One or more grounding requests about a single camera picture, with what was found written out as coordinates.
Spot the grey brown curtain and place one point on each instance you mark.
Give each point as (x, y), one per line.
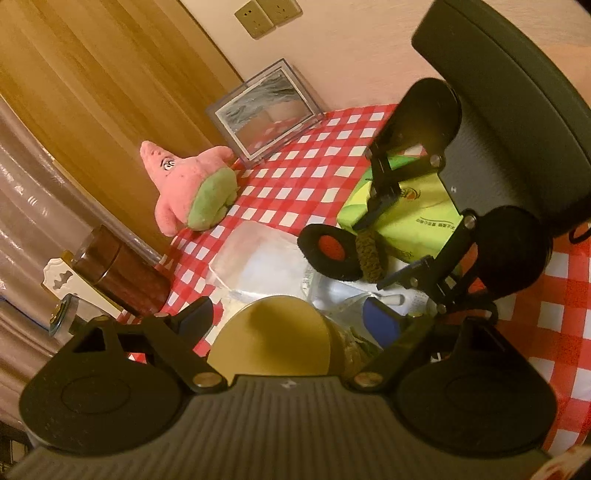
(27, 207)

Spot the wooden wardrobe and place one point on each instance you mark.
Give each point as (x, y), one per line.
(92, 69)

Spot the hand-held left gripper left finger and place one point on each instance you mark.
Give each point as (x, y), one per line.
(199, 314)

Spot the pink starfish plush toy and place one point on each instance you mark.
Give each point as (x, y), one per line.
(184, 184)

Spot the black red round plush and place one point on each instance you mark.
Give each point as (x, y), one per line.
(314, 256)

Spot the red checkered tablecloth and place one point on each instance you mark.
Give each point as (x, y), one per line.
(300, 184)

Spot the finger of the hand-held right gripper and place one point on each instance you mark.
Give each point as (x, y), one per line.
(418, 272)
(383, 194)

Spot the beige wall outlet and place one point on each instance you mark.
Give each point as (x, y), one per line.
(251, 19)
(282, 9)

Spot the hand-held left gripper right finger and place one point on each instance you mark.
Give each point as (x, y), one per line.
(378, 323)

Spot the brown knitted plush piece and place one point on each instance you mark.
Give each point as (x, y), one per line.
(369, 258)

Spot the brown leather container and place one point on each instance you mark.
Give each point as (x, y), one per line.
(120, 272)

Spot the green tissue packet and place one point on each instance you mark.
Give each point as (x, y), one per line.
(415, 217)

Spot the clear plastic bag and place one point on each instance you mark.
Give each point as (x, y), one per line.
(337, 290)

